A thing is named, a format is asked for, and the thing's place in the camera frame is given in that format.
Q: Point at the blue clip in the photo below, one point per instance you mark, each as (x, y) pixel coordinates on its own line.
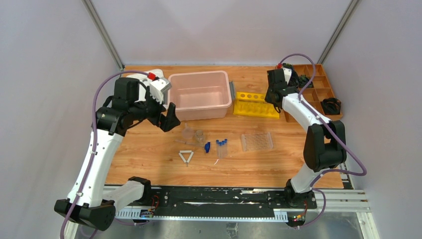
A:
(207, 147)

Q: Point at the pink plastic bin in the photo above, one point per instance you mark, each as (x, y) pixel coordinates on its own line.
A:
(200, 95)

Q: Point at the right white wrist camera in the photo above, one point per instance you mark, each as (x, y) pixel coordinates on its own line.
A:
(287, 74)

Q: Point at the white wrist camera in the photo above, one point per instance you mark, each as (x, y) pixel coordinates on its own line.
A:
(287, 74)
(159, 90)

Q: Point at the wooden compartment tray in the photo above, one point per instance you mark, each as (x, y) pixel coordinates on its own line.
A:
(322, 90)

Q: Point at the blue capped tube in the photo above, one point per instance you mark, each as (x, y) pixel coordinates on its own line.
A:
(218, 148)
(224, 148)

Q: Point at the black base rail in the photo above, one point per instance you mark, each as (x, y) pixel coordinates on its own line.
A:
(221, 204)

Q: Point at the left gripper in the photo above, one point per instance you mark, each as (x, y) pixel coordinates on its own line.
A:
(159, 116)

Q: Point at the rolled dark tie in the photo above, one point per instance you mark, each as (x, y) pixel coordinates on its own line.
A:
(294, 79)

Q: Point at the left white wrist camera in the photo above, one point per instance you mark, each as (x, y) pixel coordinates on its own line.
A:
(159, 90)

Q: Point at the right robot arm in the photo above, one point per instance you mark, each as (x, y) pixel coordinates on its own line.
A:
(322, 151)

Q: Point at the white bin lid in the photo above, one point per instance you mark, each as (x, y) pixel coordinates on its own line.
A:
(141, 77)

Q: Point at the white clay triangle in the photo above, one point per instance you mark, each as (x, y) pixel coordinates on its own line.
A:
(186, 156)

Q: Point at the clear syringe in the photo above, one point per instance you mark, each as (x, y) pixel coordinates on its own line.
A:
(190, 143)

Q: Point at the rolled green tie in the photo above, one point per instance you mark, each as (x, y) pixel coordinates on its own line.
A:
(303, 80)

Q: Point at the clear acrylic tube rack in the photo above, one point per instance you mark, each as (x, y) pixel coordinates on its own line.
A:
(256, 141)

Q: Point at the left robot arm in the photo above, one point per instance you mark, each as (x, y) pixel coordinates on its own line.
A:
(132, 102)

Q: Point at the rolled black tie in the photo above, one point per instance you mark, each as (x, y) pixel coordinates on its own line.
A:
(331, 106)

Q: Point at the yellow test tube rack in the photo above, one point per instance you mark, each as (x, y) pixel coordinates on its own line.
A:
(253, 105)

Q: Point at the small glass flask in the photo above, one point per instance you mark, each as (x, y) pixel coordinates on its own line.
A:
(200, 137)

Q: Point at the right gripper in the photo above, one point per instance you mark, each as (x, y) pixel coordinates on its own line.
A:
(267, 97)

